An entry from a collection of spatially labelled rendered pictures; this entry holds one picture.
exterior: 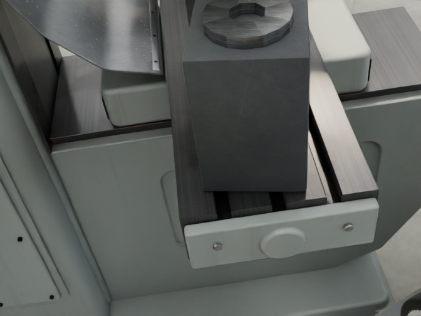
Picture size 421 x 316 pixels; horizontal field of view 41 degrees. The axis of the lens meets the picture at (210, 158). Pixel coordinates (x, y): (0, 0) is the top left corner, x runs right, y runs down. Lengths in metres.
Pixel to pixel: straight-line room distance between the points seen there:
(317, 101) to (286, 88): 0.23
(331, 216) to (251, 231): 0.09
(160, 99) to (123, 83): 0.07
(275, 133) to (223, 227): 0.13
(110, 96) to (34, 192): 0.24
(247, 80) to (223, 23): 0.06
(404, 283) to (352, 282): 0.29
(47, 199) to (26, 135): 0.16
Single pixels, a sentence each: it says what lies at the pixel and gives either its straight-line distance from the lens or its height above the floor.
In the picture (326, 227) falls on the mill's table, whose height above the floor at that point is 0.93.
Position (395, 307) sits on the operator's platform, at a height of 0.40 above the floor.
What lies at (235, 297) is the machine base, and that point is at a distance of 1.46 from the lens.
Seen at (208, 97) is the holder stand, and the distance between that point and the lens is 0.56.
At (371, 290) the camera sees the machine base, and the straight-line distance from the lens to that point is 1.48.
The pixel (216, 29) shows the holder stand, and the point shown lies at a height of 1.16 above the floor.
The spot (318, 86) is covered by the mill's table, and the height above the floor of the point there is 0.96.
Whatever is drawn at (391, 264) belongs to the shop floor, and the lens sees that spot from 1.78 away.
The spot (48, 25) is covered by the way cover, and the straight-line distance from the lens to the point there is 0.97.
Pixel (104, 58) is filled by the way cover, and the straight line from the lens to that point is 0.99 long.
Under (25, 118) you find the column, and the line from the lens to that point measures 1.04.
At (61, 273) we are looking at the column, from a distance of 1.31.
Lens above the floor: 1.45
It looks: 45 degrees down
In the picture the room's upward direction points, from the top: 8 degrees counter-clockwise
